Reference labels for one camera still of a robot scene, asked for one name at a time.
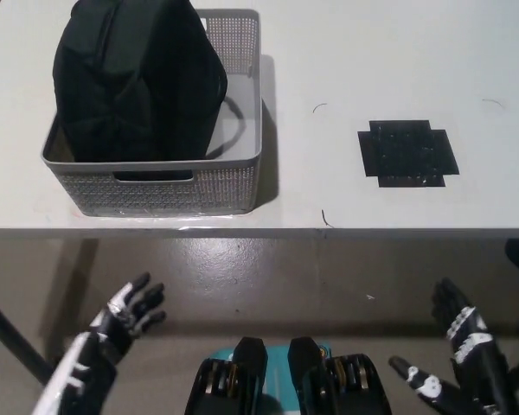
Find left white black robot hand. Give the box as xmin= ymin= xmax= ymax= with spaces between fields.
xmin=87 ymin=271 xmax=168 ymax=363

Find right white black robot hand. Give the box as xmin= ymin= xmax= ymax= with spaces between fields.
xmin=388 ymin=277 xmax=519 ymax=415

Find dark green lunch bag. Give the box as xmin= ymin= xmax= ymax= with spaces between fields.
xmin=51 ymin=0 xmax=247 ymax=162

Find clear glossy tape strip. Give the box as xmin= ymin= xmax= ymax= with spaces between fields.
xmin=112 ymin=207 xmax=243 ymax=233

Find grey perforated plastic basket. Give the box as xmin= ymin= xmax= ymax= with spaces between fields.
xmin=41 ymin=8 xmax=274 ymax=217

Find robot left black body block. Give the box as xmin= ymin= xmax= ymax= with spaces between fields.
xmin=185 ymin=336 xmax=269 ymax=415

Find black cross-shaped tape patch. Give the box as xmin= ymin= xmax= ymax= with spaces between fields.
xmin=356 ymin=119 xmax=461 ymax=189

